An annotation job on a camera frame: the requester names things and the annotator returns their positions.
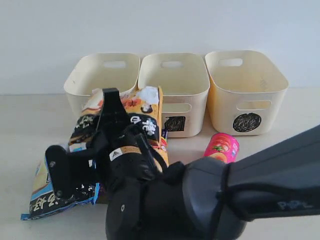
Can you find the white blue milk carton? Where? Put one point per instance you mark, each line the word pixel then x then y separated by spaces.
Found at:
pixel 164 133

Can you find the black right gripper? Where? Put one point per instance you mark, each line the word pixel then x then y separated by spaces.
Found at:
pixel 122 151

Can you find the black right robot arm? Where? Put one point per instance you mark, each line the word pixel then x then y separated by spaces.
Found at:
pixel 206 199

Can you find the cream bin circle mark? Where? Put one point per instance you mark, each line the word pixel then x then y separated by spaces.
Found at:
pixel 246 92

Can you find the orange snack bag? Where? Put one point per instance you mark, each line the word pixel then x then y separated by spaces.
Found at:
pixel 144 107

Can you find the blue snack bag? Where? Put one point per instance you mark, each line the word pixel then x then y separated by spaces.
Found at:
pixel 43 201

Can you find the cream bin square mark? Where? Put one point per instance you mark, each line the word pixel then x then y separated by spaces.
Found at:
pixel 185 84

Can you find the pink chips can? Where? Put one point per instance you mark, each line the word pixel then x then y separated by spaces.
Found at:
pixel 223 147

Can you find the cream bin triangle mark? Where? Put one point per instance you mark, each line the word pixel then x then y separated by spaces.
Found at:
pixel 100 70

